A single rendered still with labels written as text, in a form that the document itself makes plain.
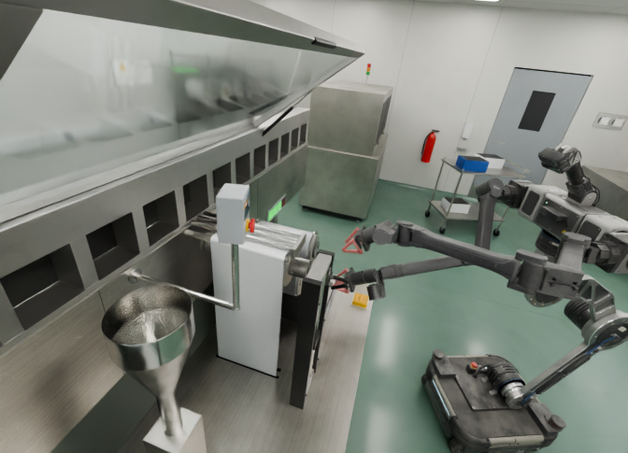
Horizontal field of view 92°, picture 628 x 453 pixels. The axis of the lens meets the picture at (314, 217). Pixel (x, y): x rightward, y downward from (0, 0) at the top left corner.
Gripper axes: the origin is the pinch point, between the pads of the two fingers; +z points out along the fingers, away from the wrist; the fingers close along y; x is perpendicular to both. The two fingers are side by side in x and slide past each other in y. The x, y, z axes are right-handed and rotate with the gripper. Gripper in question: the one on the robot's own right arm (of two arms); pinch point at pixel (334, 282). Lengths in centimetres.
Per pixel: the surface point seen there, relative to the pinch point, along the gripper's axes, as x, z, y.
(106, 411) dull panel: 24, 37, -76
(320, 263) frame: 32, -19, -39
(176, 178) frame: 69, 10, -40
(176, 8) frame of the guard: 81, -41, -84
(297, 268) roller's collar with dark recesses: 29.1, -7.5, -33.0
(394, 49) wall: 106, -39, 445
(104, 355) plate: 39, 28, -73
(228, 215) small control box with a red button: 60, -19, -64
